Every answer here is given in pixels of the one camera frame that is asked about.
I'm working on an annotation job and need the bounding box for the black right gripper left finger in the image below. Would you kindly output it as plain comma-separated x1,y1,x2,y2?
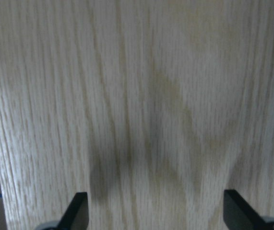
58,192,89,230

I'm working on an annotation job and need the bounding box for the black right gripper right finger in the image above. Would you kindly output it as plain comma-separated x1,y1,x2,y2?
223,189,270,230

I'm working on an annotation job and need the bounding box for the light wooden drawer cabinet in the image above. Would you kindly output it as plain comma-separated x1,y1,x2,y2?
0,0,274,230

